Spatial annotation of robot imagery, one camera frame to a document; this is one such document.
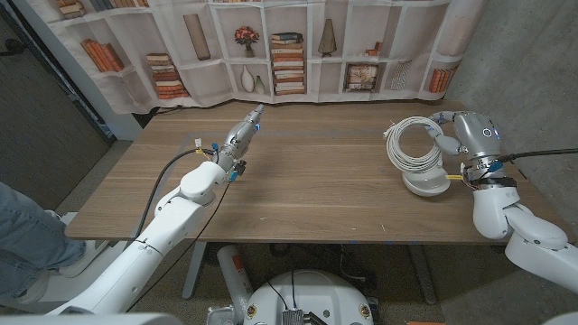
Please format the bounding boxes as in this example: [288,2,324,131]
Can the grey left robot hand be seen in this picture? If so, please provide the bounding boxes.
[216,103,266,172]

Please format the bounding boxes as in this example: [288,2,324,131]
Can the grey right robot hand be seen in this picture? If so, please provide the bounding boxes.
[425,109,504,161]

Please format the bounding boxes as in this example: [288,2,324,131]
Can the white Ethernet cable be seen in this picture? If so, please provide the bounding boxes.
[382,116,446,173]

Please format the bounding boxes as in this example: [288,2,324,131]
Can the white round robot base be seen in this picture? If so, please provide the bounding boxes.
[243,269,376,325]

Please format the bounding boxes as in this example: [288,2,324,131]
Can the white bowl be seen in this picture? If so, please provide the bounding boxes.
[401,164,452,198]

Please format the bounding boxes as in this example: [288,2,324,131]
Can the printed bookshelf backdrop cloth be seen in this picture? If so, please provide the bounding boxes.
[26,0,491,115]

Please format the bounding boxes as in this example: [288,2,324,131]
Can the grey table leg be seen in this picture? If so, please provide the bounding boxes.
[182,242,208,301]
[407,243,438,306]

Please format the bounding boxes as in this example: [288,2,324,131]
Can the white roll with orange label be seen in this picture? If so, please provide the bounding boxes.
[216,244,255,324]

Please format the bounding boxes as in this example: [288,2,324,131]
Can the foil tray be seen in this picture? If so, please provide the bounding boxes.
[206,305,237,325]

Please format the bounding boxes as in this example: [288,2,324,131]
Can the dark grey door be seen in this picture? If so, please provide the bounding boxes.
[0,4,114,211]

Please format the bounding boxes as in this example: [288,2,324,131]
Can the person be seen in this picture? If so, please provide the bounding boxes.
[0,180,109,304]

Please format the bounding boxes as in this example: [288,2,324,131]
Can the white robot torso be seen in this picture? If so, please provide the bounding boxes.
[0,312,184,325]

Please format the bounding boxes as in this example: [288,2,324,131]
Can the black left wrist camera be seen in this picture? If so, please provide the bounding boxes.
[228,160,247,182]

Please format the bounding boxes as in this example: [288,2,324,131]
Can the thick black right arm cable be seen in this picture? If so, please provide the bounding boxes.
[496,147,578,163]

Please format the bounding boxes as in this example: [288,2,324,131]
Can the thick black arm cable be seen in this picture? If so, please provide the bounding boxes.
[496,147,578,163]
[134,147,218,240]

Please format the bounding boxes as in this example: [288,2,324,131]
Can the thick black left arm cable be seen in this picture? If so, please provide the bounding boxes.
[134,147,218,240]

